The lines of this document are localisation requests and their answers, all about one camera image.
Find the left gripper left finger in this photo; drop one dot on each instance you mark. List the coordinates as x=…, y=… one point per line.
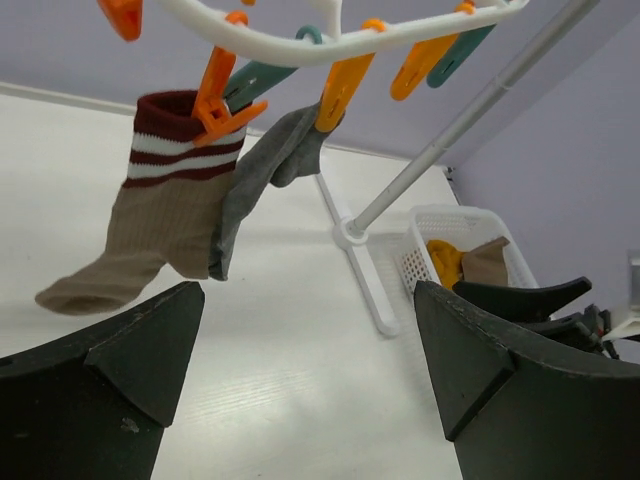
x=94, y=404

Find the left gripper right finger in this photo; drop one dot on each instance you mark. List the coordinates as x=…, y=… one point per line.
x=517, y=405

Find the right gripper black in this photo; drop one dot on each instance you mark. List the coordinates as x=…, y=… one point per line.
x=531, y=307

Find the beige striped sock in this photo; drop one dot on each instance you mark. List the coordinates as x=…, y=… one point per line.
x=165, y=212

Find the grey sock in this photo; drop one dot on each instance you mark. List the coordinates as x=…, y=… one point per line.
x=289, y=150

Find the orange clothespin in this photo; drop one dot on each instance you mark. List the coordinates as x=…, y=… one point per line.
x=124, y=16
x=210, y=107

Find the white round clip hanger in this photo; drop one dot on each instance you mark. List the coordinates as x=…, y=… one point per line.
x=210, y=24

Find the yellow sock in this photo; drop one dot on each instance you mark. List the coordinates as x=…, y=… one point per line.
x=447, y=261

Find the white plastic basket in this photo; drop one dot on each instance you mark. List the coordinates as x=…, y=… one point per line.
x=465, y=228

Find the white clothes rack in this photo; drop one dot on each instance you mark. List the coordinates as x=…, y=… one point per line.
x=350, y=232

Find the yellow-orange clothespin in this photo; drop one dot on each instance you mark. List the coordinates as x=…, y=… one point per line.
x=342, y=83

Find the teal clothespin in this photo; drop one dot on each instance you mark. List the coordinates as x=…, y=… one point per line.
x=255, y=82

